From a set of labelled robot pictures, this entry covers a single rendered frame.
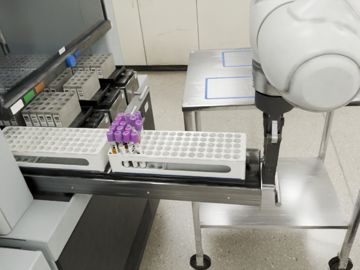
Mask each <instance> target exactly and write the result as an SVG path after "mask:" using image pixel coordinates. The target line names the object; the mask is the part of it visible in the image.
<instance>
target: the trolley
mask: <svg viewBox="0 0 360 270"><path fill-rule="evenodd" d="M252 80H253V75H252V48H251V47H249V48H229V49H210V50H191V51H190V55H189V62H188V66H187V74H186V81H185V87H184V94H183V102H182V112H183V116H184V128H185V131H193V118H192V112H193V111H194V115H195V124H196V132H201V115H200V112H201V111H221V110H253V109H258V108H257V107H256V106H255V104H254V96H255V89H254V88H253V87H252V85H253V81H252ZM334 112H335V110H333V111H329V112H327V113H326V118H325V124H324V129H323V132H322V138H321V143H320V148H319V154H318V157H279V158H278V161H277V167H276V173H278V174H279V181H280V192H281V203H282V205H281V206H280V207H277V206H275V199H274V192H272V191H263V192H262V200H261V213H260V206H247V205H232V204H217V203H208V202H200V204H199V202H193V201H192V214H193V225H194V236H195V243H196V254H194V255H193V256H192V257H191V258H190V265H191V267H193V268H194V269H197V270H206V269H208V268H210V266H211V259H210V257H209V256H207V255H205V254H204V251H203V246H202V239H201V228H237V229H347V232H346V235H345V238H344V241H343V244H342V248H341V251H340V252H338V253H337V256H336V257H333V258H332V259H331V260H330V261H329V262H328V265H329V268H330V270H351V269H352V267H353V264H352V261H351V259H350V258H348V257H349V253H350V250H351V247H352V245H353V242H354V239H355V236H356V233H357V229H358V226H359V223H360V188H359V192H358V195H357V199H356V202H355V205H354V209H353V212H352V215H351V218H350V221H348V219H347V216H346V214H345V212H344V209H343V207H342V205H341V203H340V200H339V198H338V195H337V193H336V191H335V188H334V186H333V184H332V181H331V179H330V177H329V175H328V172H327V170H326V168H325V165H324V160H325V155H326V150H327V145H328V140H329V135H330V131H331V127H332V121H333V117H334Z"/></svg>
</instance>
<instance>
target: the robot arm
mask: <svg viewBox="0 0 360 270"><path fill-rule="evenodd" d="M249 36H250V45H251V48H252V75H253V80H252V81H253V85H252V87H253V88H254V89H255V96H254V104H255V106H256V107H257V108H258V109H259V110H260V111H262V117H263V128H264V144H263V147H264V151H263V154H264V156H262V158H260V163H262V165H261V168H262V184H272V185H274V184H275V175H276V167H277V165H278V157H279V150H280V143H281V140H282V127H283V126H284V116H283V114H284V113H287V112H289V111H291V110H292V109H293V108H294V107H297V108H299V109H302V110H305V111H310V112H314V113H324V112H329V111H333V110H337V109H339V108H342V107H344V106H345V105H347V104H349V103H350V102H351V101H352V100H353V99H355V98H356V97H357V95H358V94H359V93H360V0H251V3H250V16H249Z"/></svg>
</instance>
